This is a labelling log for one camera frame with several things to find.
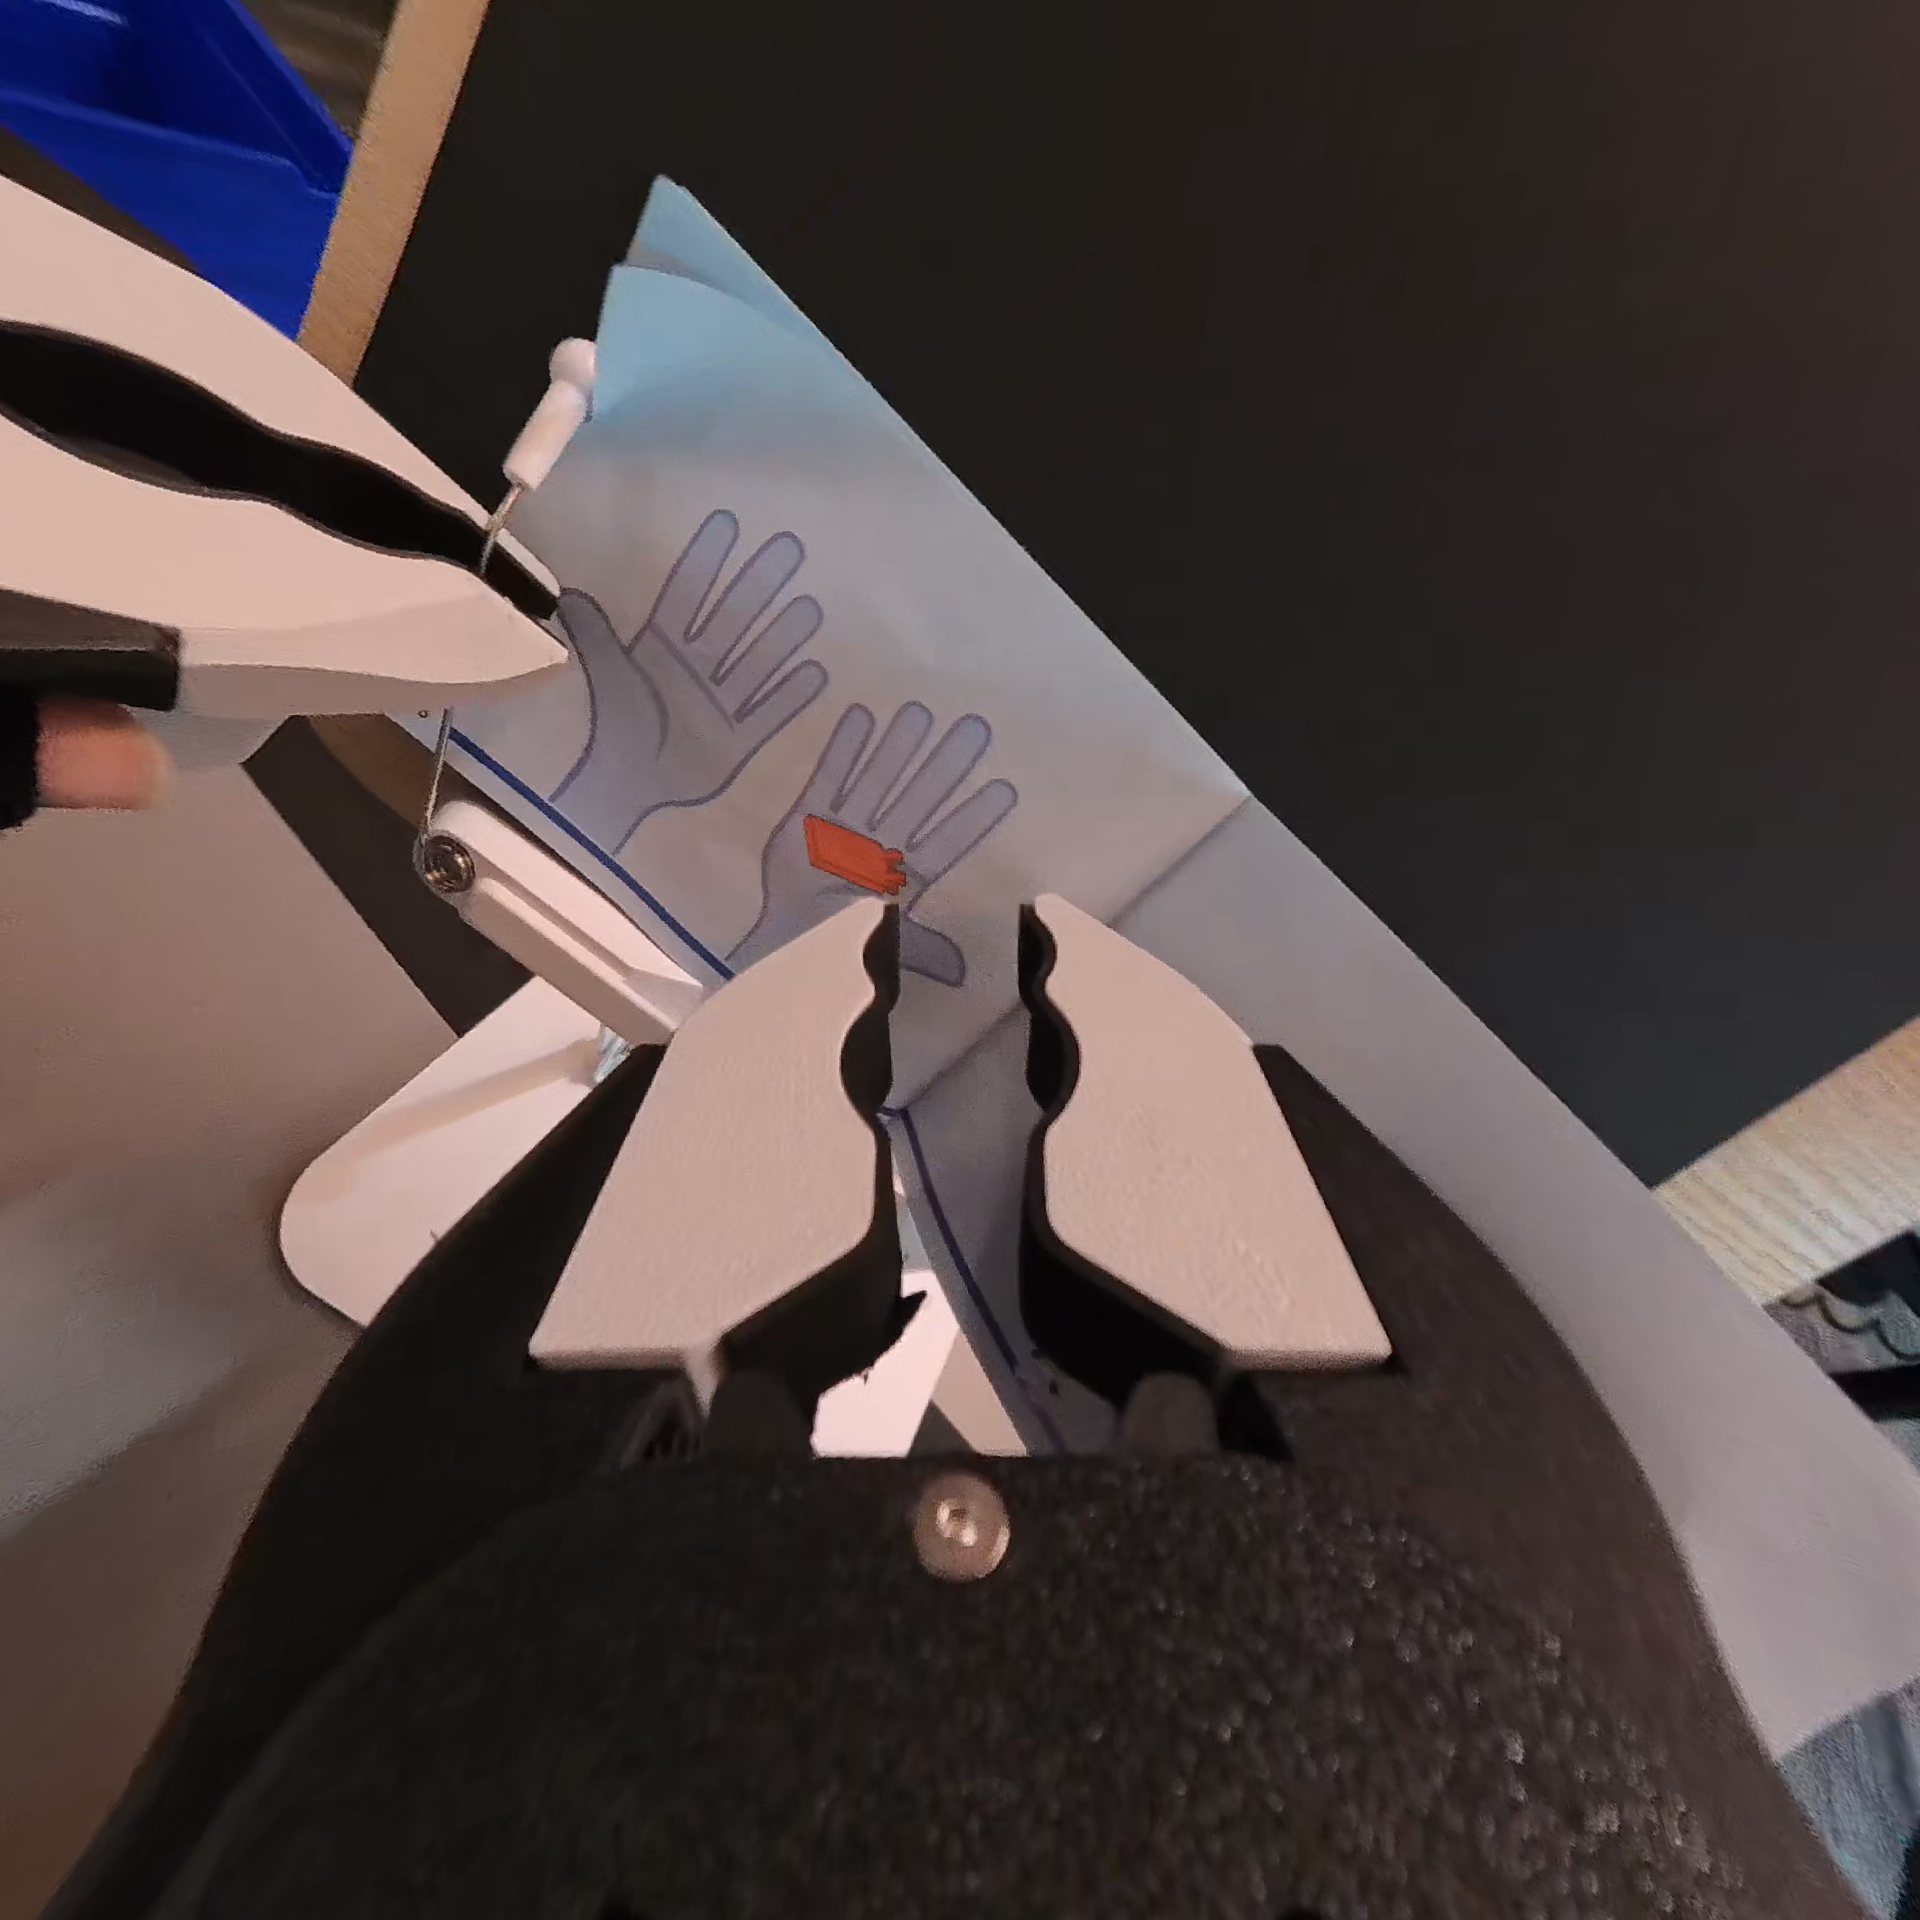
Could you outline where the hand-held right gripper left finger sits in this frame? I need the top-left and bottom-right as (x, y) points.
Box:
(531, 895), (902, 1388)

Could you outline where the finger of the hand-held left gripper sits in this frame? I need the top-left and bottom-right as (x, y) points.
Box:
(0, 177), (571, 622)
(0, 431), (571, 767)

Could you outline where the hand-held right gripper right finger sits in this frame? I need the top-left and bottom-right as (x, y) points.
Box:
(1015, 895), (1393, 1380)

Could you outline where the white book stand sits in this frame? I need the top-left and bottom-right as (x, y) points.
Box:
(282, 338), (1036, 1462)

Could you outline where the instruction booklet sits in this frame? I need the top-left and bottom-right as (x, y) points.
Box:
(405, 177), (1920, 1758)

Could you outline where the person's left hand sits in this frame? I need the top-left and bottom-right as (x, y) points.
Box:
(38, 706), (168, 818)

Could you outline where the blue storage bin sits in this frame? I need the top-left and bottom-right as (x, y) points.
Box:
(0, 0), (357, 338)

